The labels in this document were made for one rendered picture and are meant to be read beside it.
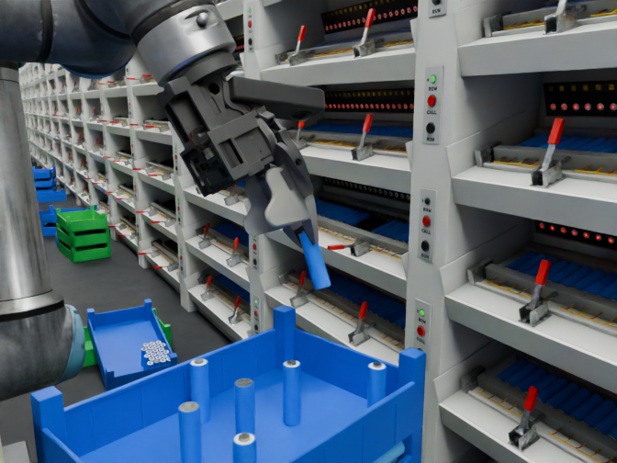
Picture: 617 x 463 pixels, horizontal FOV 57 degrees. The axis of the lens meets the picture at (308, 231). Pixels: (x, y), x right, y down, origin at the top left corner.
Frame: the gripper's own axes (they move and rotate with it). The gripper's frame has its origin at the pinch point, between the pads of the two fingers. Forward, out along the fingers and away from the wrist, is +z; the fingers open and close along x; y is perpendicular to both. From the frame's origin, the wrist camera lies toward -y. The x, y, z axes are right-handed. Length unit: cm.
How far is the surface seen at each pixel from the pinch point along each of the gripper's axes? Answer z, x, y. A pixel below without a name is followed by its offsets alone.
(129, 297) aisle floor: 13, -192, -37
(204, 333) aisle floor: 34, -142, -38
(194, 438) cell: 8.5, 3.1, 22.7
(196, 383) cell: 6.9, -4.1, 17.7
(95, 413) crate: 3.8, -6.1, 26.6
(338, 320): 31, -57, -36
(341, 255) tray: 16, -45, -36
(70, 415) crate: 2.5, -5.4, 28.4
